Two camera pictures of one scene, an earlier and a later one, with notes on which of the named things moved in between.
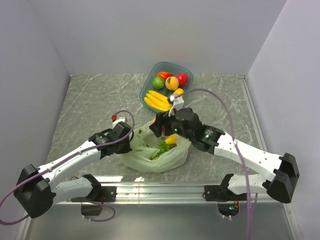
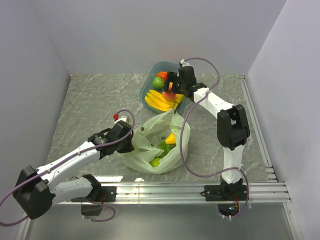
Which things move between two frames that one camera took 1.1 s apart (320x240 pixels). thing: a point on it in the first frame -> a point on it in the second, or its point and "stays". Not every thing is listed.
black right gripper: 157,126 -> 172,77
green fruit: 155,158 -> 155,162
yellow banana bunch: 157,101 stays
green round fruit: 158,82 stays
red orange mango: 164,75 stays
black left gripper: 126,149 stays
